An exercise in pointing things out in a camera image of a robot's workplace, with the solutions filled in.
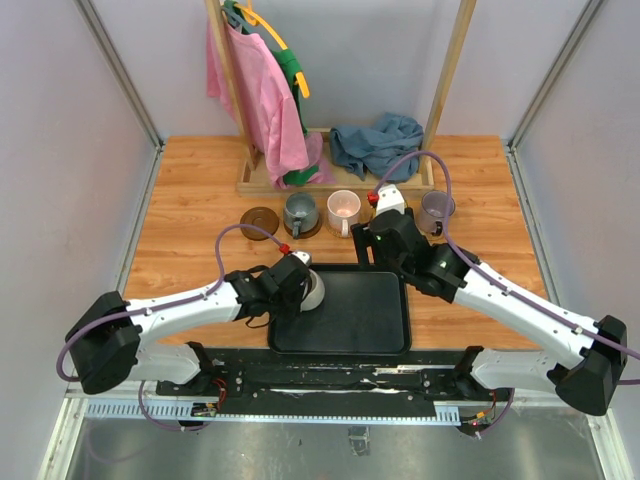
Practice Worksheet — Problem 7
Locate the pink ceramic mug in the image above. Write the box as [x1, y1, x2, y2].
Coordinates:
[327, 190, 362, 219]

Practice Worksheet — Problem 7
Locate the white ceramic mug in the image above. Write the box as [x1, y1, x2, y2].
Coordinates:
[300, 270, 325, 312]

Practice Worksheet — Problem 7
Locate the purple glass cup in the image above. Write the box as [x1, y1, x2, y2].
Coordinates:
[416, 190, 455, 231]

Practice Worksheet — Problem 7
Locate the grey ceramic mug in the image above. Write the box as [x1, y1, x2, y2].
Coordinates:
[283, 193, 319, 237]

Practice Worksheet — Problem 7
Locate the woven rattan coaster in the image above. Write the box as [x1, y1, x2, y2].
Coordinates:
[326, 217, 359, 239]

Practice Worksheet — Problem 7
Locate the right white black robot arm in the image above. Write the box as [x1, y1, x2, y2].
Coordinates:
[351, 210, 630, 416]

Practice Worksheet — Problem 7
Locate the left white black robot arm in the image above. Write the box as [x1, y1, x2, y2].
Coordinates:
[61, 251, 325, 396]

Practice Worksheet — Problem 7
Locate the black plastic tray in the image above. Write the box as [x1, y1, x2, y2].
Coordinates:
[267, 264, 411, 356]

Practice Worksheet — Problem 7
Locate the blue crumpled cloth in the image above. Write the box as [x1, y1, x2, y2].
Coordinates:
[329, 113, 424, 181]

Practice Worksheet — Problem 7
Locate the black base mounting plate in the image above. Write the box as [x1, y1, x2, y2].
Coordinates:
[155, 357, 514, 399]

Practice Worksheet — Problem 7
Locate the wooden clothes rack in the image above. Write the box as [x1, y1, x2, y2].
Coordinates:
[206, 1, 475, 196]

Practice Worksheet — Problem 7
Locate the pink shirt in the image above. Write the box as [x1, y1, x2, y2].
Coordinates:
[205, 18, 338, 188]

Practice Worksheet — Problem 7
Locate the green garment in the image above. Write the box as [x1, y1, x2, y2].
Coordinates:
[221, 0, 321, 187]

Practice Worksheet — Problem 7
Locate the yellow clothes hanger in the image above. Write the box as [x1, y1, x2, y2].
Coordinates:
[235, 1, 311, 99]

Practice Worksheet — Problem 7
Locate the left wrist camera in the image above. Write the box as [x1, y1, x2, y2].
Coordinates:
[293, 250, 312, 266]

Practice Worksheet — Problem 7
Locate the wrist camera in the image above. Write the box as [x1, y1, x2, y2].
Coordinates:
[293, 250, 312, 266]
[375, 184, 406, 215]

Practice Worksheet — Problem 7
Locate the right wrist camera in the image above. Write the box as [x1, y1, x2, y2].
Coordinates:
[375, 184, 406, 215]

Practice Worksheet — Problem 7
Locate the grey slotted cable duct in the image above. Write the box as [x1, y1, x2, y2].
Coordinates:
[84, 399, 461, 426]

